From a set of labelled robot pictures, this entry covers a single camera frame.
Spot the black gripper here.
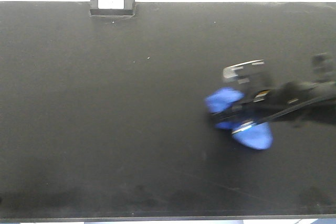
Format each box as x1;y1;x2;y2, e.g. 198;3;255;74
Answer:
220;60;289;131

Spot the blue cloth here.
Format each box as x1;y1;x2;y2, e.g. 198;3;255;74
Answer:
205;87;273;150

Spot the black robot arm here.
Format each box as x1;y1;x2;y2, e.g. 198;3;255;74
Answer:
205;52;335;134

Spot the black power outlet box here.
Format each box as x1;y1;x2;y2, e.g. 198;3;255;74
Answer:
89;0;135;17

